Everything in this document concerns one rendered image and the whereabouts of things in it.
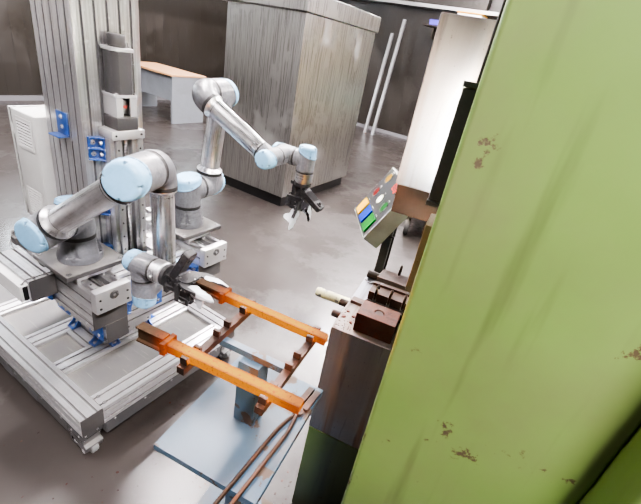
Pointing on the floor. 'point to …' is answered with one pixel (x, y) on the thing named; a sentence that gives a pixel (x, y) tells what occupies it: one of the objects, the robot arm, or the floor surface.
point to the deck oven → (295, 86)
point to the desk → (180, 97)
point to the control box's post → (382, 255)
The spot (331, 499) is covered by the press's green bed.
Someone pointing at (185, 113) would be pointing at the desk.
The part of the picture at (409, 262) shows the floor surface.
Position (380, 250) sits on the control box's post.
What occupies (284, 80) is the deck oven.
